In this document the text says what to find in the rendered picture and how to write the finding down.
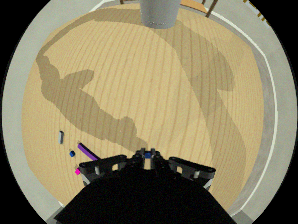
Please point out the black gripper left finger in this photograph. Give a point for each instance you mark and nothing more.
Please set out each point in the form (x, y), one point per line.
(98, 168)

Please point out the purple rod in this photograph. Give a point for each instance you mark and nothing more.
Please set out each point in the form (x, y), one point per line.
(87, 152)

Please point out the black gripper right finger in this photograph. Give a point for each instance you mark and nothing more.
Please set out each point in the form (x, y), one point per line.
(190, 170)

